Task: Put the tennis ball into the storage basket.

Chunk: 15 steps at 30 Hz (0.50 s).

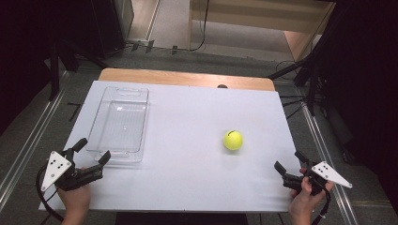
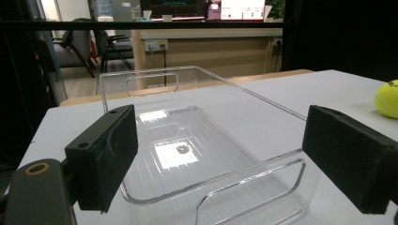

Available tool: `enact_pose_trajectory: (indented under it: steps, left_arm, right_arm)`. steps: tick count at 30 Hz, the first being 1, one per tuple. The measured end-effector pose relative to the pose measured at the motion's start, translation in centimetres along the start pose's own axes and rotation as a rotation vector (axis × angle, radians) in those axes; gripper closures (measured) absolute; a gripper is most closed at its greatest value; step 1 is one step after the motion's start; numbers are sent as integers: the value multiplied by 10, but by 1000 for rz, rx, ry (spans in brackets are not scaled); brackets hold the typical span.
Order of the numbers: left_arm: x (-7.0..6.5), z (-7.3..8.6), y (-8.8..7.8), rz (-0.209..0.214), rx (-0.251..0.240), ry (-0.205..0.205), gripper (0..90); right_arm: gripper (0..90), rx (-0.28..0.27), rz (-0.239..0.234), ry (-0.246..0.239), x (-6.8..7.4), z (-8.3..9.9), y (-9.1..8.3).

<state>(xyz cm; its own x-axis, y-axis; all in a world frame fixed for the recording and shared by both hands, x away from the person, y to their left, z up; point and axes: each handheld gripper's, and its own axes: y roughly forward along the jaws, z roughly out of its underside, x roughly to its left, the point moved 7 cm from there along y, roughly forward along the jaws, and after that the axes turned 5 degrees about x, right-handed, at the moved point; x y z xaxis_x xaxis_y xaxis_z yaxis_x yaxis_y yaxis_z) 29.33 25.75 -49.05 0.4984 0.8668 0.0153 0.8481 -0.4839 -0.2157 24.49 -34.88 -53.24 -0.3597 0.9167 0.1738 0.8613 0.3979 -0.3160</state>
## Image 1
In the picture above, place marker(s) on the light wooden cabinet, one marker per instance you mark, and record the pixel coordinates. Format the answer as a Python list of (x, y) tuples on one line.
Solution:
[(250, 15)]

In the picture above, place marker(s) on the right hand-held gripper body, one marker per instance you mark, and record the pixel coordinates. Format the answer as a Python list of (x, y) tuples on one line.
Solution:
[(331, 175)]

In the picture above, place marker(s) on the clear plastic container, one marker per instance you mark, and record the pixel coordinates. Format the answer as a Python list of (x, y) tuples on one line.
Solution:
[(120, 125)]

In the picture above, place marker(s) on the wooden table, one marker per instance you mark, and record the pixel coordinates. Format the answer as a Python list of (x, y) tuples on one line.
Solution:
[(175, 78)]

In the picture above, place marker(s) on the black cabinet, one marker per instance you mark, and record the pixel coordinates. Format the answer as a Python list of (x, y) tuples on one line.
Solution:
[(108, 28)]

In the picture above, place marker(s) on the aluminium floor rail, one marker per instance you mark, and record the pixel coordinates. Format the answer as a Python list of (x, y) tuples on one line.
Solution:
[(325, 156), (28, 146)]

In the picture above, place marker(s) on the black metal stand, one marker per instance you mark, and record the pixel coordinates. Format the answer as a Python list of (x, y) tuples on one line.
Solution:
[(54, 72), (313, 62)]

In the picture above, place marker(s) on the yellow tennis ball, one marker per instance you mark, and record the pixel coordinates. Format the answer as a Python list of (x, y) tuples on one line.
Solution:
[(233, 140)]

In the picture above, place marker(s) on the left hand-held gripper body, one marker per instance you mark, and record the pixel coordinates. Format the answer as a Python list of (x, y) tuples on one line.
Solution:
[(56, 170)]

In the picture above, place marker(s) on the person's right hand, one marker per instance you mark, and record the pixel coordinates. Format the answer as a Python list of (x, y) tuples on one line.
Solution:
[(302, 203)]

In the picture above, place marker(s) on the white table board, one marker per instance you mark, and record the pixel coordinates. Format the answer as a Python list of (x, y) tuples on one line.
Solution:
[(187, 162)]

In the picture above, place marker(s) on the person's left hand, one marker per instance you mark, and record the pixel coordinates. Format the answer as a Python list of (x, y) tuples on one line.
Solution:
[(75, 200)]

